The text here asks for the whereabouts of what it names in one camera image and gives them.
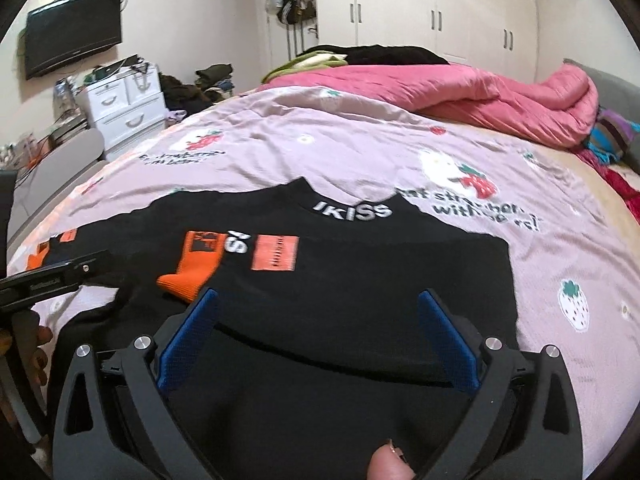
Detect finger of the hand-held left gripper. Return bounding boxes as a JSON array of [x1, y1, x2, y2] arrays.
[[47, 250, 116, 290]]

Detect black clothing on bed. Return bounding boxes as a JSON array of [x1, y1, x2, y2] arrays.
[[295, 45, 451, 67]]

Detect grey headboard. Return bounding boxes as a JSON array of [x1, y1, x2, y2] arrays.
[[562, 58, 640, 128]]

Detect green blanket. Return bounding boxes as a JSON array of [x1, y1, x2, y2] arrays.
[[262, 52, 351, 83]]

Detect wall-mounted black television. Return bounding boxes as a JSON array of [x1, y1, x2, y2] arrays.
[[24, 0, 124, 81]]

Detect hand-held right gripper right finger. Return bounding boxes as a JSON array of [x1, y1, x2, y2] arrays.
[[417, 287, 586, 480]]

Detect pile of dark clothes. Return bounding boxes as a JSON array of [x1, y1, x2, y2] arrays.
[[157, 63, 236, 112]]

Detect hanging bags on door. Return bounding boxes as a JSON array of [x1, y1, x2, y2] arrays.
[[274, 0, 319, 27]]

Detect person's left hand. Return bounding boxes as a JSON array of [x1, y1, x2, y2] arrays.
[[26, 324, 54, 377]]

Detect pink quilt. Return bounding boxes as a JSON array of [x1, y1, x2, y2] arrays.
[[267, 62, 601, 148]]

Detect white drawer cabinet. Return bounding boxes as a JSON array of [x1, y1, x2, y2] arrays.
[[77, 62, 168, 162]]

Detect pink strawberry printed blanket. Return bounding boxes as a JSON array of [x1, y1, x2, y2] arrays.
[[7, 85, 640, 463]]

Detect white door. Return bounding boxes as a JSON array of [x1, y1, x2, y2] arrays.
[[264, 0, 322, 70]]

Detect white wardrobe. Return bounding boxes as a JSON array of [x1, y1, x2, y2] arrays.
[[312, 0, 542, 82]]

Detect black sweater with orange patches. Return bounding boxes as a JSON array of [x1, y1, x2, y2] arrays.
[[27, 177, 522, 480]]

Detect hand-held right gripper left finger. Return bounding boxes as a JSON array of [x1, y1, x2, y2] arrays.
[[51, 287, 221, 480]]

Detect red patterned cloth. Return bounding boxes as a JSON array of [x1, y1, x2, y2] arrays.
[[600, 164, 640, 202]]

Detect person's right hand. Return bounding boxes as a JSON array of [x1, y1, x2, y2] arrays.
[[367, 440, 417, 480]]

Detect colourful striped cloth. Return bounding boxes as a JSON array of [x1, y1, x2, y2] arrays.
[[585, 107, 640, 167]]

